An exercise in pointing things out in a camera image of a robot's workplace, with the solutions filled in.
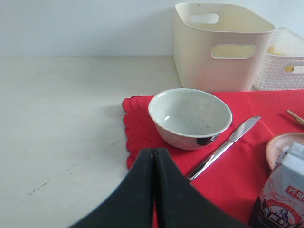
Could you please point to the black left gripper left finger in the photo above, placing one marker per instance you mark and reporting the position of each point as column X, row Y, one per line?
column 131, row 203

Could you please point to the white milk carton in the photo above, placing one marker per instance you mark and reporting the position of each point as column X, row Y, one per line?
column 280, row 203

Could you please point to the brown wooden plate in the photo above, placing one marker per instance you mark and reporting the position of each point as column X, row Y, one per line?
column 280, row 144

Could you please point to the yellow cheese wedge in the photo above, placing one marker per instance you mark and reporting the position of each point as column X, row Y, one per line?
column 274, row 51

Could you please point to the red tablecloth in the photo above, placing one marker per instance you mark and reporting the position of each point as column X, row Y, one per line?
column 234, row 181

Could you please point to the cream plastic bin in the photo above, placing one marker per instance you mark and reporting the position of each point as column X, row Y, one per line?
column 219, row 47

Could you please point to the yellow lemon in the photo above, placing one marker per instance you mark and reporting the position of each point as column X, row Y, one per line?
column 289, row 69

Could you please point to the white ceramic bowl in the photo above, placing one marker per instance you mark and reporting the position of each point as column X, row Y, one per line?
column 189, row 119

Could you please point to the silver table knife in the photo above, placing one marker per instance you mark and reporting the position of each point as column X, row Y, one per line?
column 236, row 135

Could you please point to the upper wooden chopstick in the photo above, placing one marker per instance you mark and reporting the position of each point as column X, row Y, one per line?
column 296, row 117

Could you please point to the white perforated plastic basket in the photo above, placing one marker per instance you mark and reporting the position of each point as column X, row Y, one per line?
column 271, row 76

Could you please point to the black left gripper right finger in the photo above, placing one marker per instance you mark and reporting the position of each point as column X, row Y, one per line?
column 179, row 204

